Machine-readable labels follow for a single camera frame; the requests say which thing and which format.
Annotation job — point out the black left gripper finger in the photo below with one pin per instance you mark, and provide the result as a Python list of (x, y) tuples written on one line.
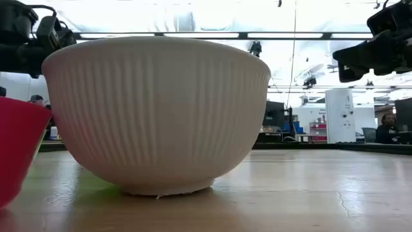
[(48, 32), (67, 38)]

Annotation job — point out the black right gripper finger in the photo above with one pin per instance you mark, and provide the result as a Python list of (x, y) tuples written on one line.
[(360, 51), (354, 71)]

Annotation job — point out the red plastic bowl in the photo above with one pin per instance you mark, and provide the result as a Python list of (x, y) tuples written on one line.
[(16, 145)]

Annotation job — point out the red storage shelf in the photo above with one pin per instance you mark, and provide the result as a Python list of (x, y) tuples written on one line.
[(318, 130)]

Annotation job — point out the person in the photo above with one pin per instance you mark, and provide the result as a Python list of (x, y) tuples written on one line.
[(387, 132), (36, 98)]

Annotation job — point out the white round pillar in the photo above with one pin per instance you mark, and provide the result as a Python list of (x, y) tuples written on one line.
[(339, 116)]

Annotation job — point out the black computer monitor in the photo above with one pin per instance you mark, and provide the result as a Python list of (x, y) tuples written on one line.
[(404, 114), (273, 113)]

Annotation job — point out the grey office chair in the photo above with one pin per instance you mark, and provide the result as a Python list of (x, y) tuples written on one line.
[(369, 134)]

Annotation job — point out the white plastic bottle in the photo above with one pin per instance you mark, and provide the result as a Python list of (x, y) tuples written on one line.
[(53, 133)]

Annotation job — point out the blue storage boxes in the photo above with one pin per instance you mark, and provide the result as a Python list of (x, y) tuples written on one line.
[(294, 127)]

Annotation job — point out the white ribbed bowl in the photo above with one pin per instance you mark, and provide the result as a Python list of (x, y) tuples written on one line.
[(154, 112)]

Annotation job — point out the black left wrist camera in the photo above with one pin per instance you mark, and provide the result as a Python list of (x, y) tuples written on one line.
[(17, 22)]

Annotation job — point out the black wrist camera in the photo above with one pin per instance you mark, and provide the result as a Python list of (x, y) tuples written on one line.
[(389, 17), (17, 22)]

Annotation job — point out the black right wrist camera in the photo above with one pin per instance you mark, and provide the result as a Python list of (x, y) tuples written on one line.
[(389, 17)]

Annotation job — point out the black hanging ceiling camera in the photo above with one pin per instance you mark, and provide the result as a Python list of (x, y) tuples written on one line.
[(256, 48), (309, 81)]

